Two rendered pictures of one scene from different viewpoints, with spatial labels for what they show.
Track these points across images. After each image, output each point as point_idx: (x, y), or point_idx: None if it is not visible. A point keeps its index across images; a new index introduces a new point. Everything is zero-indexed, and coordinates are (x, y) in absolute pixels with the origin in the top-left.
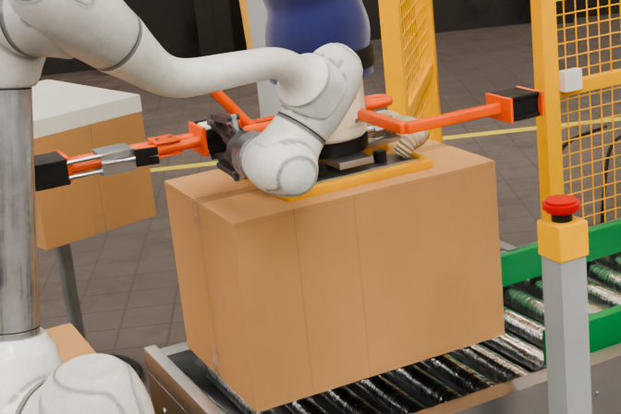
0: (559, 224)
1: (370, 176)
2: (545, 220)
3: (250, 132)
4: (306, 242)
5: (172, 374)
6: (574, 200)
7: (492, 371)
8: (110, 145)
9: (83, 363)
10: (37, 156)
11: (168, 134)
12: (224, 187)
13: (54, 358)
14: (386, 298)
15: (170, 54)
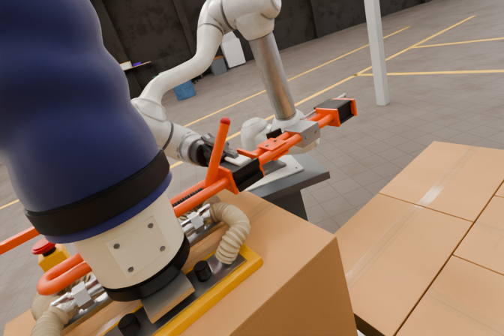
0: (55, 246)
1: None
2: (58, 250)
3: (194, 136)
4: None
5: (361, 334)
6: (39, 241)
7: None
8: (307, 127)
9: (253, 120)
10: (341, 103)
11: (271, 148)
12: (259, 229)
13: (272, 126)
14: None
15: (196, 51)
